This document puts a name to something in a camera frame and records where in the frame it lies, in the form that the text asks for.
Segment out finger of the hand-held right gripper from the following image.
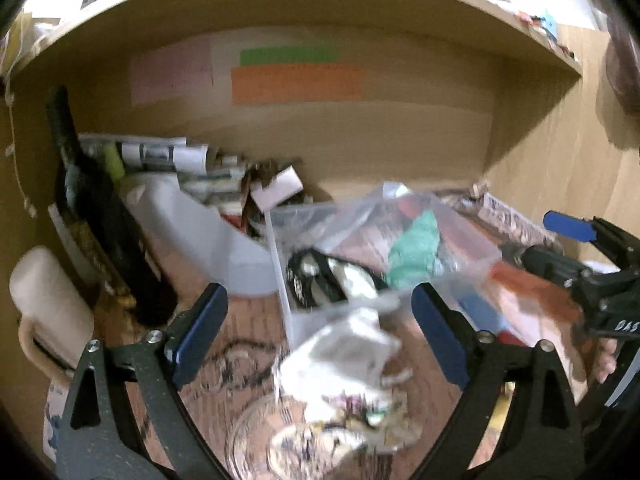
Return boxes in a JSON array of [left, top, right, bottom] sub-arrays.
[[500, 244, 593, 288], [543, 210, 640, 275]]

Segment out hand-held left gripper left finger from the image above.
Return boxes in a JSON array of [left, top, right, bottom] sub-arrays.
[[56, 282, 233, 480]]

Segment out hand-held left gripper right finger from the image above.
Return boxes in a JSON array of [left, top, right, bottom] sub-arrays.
[[410, 282, 587, 480]]

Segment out clear plastic bag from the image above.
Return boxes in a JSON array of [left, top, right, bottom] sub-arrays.
[[270, 181, 506, 313]]

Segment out person's right hand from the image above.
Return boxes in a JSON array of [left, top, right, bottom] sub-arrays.
[[590, 337, 621, 386]]

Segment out orange-red cloth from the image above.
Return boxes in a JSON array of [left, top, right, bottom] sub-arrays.
[[486, 261, 584, 327]]

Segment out flat newspaper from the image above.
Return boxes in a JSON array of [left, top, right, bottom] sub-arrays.
[[469, 191, 563, 257]]

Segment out teal cloth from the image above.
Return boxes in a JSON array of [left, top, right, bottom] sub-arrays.
[[386, 209, 444, 289]]

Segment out white plastic container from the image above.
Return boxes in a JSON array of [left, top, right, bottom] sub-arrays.
[[124, 174, 282, 297]]

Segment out glass bowl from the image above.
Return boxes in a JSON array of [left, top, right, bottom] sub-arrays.
[[225, 389, 433, 480]]

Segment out dark wine bottle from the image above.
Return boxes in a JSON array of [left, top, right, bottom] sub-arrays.
[[45, 85, 179, 327]]

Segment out cream mug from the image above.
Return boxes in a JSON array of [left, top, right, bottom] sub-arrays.
[[8, 245, 97, 387]]

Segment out small white card box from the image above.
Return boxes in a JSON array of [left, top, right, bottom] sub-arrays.
[[249, 166, 305, 212]]

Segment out brown round object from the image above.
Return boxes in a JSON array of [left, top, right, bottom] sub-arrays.
[[601, 14, 640, 117]]

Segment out blue printed paper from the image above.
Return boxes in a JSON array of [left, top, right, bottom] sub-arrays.
[[43, 381, 77, 463]]

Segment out rolled newspapers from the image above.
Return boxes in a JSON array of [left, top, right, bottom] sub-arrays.
[[79, 132, 222, 177]]

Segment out pink paper sheet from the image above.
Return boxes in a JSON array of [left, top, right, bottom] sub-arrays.
[[129, 37, 215, 107]]

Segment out orange paper sheet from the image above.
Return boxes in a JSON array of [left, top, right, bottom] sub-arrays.
[[230, 64, 365, 107]]

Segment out green paper strip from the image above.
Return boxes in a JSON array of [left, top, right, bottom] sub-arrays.
[[239, 45, 338, 67]]

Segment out wooden shelf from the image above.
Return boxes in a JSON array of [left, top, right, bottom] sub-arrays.
[[9, 0, 586, 202]]

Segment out black cable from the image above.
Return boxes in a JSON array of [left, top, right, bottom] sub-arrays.
[[199, 339, 282, 392]]

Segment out white cord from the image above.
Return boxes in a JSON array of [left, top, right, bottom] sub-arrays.
[[1, 72, 39, 220]]

